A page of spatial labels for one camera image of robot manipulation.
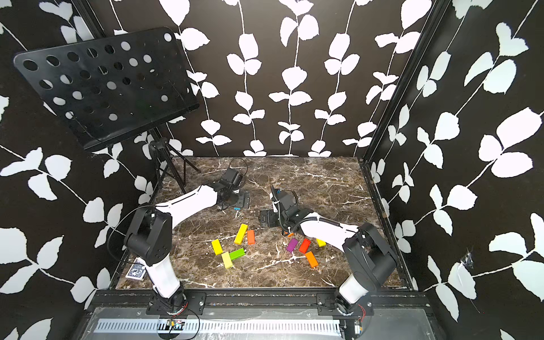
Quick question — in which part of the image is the light yellow-green block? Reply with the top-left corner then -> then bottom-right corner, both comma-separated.
221,252 -> 233,269

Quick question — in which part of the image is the yellow small block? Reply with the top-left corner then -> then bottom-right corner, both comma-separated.
211,239 -> 223,255

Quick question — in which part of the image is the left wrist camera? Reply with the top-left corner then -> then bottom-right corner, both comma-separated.
220,167 -> 244,191

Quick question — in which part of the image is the red-orange small block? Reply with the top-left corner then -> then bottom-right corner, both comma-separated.
247,229 -> 256,245

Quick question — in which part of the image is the orange block lower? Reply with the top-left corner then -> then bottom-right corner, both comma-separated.
305,252 -> 319,269

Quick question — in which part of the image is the green block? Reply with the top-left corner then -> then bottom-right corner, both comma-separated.
229,248 -> 246,261

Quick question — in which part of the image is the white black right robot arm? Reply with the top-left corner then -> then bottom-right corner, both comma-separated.
259,207 -> 398,314

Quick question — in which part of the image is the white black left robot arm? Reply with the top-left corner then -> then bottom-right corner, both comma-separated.
123,183 -> 240,299

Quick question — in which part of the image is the purple block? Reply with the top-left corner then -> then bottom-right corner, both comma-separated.
286,239 -> 298,253

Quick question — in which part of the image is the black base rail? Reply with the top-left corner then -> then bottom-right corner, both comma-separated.
84,288 -> 430,317

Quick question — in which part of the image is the white slotted cable duct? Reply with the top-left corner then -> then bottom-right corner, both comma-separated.
92,319 -> 341,337

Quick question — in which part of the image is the yellow long block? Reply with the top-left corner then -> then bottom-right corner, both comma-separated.
234,224 -> 248,245

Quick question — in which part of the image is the red block right group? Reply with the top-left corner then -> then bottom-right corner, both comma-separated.
299,239 -> 311,254

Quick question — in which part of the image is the black perforated music stand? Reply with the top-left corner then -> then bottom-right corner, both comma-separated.
13,27 -> 201,192

